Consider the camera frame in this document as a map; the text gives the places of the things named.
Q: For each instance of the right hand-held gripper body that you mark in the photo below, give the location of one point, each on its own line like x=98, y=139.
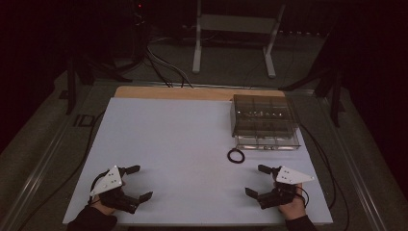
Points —
x=290, y=175

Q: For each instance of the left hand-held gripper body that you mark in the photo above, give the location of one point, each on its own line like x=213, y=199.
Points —
x=110, y=179

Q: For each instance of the person's left hand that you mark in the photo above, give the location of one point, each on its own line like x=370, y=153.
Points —
x=104, y=208

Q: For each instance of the person's right hand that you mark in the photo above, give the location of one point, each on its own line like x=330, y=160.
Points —
x=295, y=210

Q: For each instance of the clear plastic compartment box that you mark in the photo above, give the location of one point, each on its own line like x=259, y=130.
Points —
x=264, y=122

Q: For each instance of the white table mat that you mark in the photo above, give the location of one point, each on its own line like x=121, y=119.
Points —
x=179, y=141

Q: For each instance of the black tripod stand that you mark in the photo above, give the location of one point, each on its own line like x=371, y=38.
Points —
x=335, y=96
x=71, y=86

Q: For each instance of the white metal stand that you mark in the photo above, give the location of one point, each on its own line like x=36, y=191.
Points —
x=235, y=24

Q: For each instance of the metal floor rail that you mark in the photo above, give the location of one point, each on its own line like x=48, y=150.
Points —
x=35, y=179
x=356, y=170

